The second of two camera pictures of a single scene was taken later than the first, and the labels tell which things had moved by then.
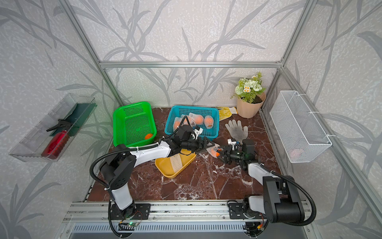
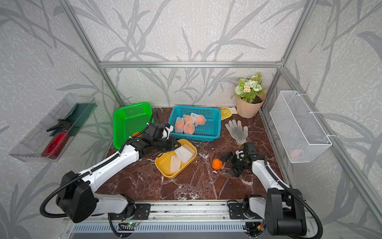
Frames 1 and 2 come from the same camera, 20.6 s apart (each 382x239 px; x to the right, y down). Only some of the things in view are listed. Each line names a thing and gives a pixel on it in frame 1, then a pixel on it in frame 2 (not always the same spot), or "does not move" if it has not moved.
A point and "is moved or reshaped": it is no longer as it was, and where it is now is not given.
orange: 214,152 → 136,133
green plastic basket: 131,123 does not move
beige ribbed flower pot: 248,110 does not move
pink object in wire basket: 295,153 does not move
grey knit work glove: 237,130 does not move
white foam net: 176,162 does not move
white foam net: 212,151 is moved or reshaped
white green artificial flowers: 247,89 does not move
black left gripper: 203,146 → 171,145
